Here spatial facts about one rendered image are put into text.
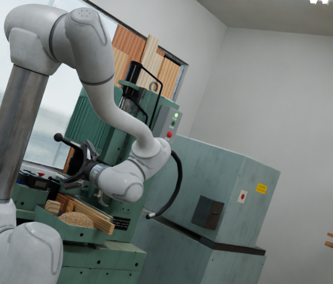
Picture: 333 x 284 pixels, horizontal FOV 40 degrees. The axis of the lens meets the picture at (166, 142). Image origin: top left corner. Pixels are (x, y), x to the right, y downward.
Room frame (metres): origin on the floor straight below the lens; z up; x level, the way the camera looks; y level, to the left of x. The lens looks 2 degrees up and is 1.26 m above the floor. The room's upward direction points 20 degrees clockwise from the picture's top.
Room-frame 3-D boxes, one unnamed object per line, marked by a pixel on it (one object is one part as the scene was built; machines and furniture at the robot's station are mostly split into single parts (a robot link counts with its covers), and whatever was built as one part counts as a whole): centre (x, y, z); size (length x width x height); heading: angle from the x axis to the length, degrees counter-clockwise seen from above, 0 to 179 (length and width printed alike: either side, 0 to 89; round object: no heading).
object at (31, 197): (1.87, 0.48, 0.91); 0.15 x 0.14 x 0.09; 48
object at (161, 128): (2.15, 0.02, 1.40); 0.10 x 0.06 x 0.16; 138
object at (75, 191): (2.02, 0.33, 0.99); 0.14 x 0.07 x 0.09; 138
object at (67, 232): (1.93, 0.42, 0.87); 0.61 x 0.30 x 0.06; 48
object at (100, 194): (2.02, 0.16, 1.02); 0.12 x 0.03 x 0.12; 138
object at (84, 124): (2.01, 0.34, 1.32); 0.18 x 0.18 x 0.31
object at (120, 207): (2.04, 0.10, 1.02); 0.09 x 0.07 x 0.12; 48
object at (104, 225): (1.97, 0.30, 0.92); 0.58 x 0.02 x 0.04; 48
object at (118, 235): (2.23, 0.15, 1.16); 0.22 x 0.22 x 0.72; 48
